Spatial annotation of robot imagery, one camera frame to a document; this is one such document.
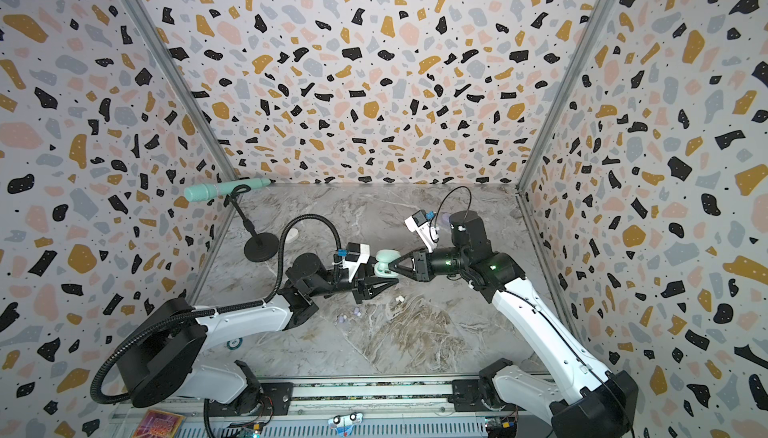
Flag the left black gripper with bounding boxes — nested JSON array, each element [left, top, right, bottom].
[[310, 257, 399, 307]]

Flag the mint green charging case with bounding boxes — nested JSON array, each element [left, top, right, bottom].
[[374, 249, 401, 278]]

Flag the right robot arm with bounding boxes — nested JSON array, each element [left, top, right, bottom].
[[376, 211, 639, 437]]

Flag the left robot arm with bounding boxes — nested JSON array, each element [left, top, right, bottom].
[[116, 250, 401, 408]]

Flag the white charging case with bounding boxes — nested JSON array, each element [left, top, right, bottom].
[[285, 229, 299, 244]]

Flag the black microphone stand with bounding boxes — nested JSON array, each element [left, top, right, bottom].
[[228, 184, 279, 263]]

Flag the small toy car sticker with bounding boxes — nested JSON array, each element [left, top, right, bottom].
[[328, 412, 364, 437]]

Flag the left corner aluminium profile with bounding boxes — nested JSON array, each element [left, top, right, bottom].
[[119, 0, 236, 181]]

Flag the corner aluminium profile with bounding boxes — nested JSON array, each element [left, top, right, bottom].
[[516, 0, 615, 193], [119, 0, 236, 181]]

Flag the colourful card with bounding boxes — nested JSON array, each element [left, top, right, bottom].
[[132, 410, 184, 438]]

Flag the right corner aluminium profile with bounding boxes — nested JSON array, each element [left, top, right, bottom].
[[516, 0, 615, 193]]

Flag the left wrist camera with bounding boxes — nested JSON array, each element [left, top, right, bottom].
[[336, 243, 370, 283]]

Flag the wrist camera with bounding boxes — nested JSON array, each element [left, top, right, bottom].
[[404, 210, 439, 253], [336, 243, 370, 283]]

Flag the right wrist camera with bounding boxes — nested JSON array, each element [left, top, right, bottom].
[[404, 210, 439, 253]]

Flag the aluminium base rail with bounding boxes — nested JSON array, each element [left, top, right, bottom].
[[104, 375, 555, 437]]

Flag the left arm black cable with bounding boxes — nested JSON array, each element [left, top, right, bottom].
[[89, 214, 343, 406]]

